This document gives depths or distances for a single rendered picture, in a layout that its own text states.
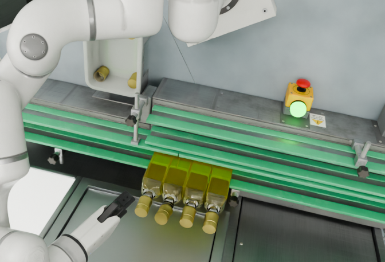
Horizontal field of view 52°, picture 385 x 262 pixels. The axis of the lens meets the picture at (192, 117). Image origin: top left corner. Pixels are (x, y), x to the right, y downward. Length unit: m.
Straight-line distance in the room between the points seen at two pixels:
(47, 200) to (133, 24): 0.68
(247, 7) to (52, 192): 0.76
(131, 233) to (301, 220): 0.53
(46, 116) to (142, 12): 0.65
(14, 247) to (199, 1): 0.52
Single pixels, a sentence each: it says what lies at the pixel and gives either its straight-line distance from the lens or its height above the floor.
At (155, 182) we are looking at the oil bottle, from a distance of 1.07.
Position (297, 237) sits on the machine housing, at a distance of 1.28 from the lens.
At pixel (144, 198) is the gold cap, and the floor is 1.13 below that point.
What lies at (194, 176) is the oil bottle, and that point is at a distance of 1.09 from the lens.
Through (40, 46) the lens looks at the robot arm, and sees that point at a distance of 0.67.
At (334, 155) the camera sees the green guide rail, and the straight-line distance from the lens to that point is 1.12.
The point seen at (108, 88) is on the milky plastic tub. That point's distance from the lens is 1.24.
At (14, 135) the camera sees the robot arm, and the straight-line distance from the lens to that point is 0.71.
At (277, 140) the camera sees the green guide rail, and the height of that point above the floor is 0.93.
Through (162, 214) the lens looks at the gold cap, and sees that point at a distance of 1.00.
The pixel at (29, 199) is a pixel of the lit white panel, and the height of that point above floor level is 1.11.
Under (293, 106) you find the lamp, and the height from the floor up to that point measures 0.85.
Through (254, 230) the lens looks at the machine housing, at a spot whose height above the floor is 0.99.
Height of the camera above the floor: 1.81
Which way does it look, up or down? 54 degrees down
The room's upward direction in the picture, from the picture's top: 159 degrees counter-clockwise
